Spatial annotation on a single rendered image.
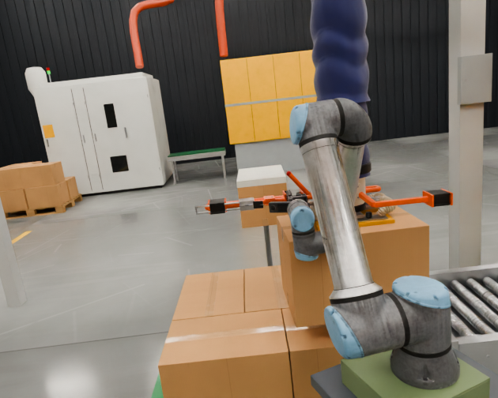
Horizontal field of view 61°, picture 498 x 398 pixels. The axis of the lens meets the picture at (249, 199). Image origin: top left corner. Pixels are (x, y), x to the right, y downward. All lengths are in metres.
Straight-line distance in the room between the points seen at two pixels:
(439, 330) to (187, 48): 11.68
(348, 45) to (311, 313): 1.13
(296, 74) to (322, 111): 7.98
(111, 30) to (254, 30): 3.94
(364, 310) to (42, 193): 7.65
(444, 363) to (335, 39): 1.23
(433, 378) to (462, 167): 2.08
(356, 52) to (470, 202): 1.77
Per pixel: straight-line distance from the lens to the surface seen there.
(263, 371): 2.07
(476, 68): 3.14
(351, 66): 1.84
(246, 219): 3.48
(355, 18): 1.86
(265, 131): 9.17
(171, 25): 12.63
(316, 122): 1.25
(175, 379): 2.11
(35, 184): 8.50
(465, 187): 3.26
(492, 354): 2.10
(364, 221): 1.92
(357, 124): 1.31
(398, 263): 1.93
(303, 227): 1.60
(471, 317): 2.32
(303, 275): 1.83
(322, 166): 1.22
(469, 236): 3.38
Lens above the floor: 1.67
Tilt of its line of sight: 14 degrees down
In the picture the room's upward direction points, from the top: 7 degrees counter-clockwise
